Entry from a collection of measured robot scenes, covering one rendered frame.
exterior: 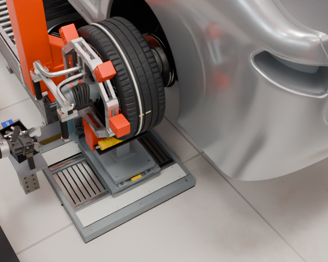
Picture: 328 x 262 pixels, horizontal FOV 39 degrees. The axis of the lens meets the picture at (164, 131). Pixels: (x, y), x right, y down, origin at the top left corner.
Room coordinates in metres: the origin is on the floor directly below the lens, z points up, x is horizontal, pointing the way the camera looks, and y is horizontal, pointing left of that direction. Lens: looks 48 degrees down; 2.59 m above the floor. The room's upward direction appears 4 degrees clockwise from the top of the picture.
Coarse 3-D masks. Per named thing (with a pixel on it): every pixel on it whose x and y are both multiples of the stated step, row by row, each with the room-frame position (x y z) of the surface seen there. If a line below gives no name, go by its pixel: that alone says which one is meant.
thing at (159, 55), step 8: (152, 40) 2.16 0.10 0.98; (160, 40) 2.13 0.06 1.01; (152, 48) 2.15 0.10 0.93; (160, 48) 2.09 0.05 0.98; (160, 56) 2.08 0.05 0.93; (168, 56) 2.06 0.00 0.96; (160, 64) 2.07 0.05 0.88; (168, 64) 2.02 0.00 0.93; (160, 72) 2.07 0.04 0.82; (168, 72) 2.01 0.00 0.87; (168, 80) 2.01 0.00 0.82
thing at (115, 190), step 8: (80, 144) 2.03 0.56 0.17; (88, 152) 1.98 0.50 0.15; (88, 160) 1.94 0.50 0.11; (96, 160) 1.92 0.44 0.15; (96, 168) 1.84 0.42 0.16; (152, 168) 1.88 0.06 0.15; (104, 176) 1.79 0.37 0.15; (136, 176) 1.78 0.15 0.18; (144, 176) 1.80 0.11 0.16; (152, 176) 1.84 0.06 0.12; (104, 184) 1.76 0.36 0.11; (112, 184) 1.73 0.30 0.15; (120, 184) 1.72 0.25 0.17; (128, 184) 1.73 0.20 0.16; (136, 184) 1.77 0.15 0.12; (112, 192) 1.66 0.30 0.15; (120, 192) 1.70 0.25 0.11
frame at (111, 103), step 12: (72, 48) 1.92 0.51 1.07; (84, 48) 1.89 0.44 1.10; (72, 60) 2.04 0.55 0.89; (84, 60) 1.80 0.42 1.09; (96, 60) 1.78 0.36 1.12; (96, 84) 1.71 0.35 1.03; (108, 84) 1.70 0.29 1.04; (108, 108) 1.62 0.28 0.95; (96, 120) 1.84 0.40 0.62; (108, 120) 1.62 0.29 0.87; (96, 132) 1.74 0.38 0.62; (108, 132) 1.62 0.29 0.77
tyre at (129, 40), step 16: (80, 32) 2.02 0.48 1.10; (96, 32) 1.93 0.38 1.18; (112, 32) 1.94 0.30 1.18; (128, 32) 1.95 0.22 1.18; (96, 48) 1.87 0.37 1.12; (112, 48) 1.83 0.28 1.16; (128, 48) 1.85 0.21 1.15; (144, 48) 1.87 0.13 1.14; (112, 64) 1.75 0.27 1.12; (144, 64) 1.80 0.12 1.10; (128, 80) 1.71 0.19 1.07; (144, 80) 1.74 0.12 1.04; (160, 80) 1.78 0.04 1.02; (128, 96) 1.66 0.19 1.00; (144, 96) 1.70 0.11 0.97; (160, 96) 1.74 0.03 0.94; (96, 112) 1.93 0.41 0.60; (128, 112) 1.63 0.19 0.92; (144, 112) 1.68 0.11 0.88; (160, 112) 1.73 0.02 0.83; (144, 128) 1.70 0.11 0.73
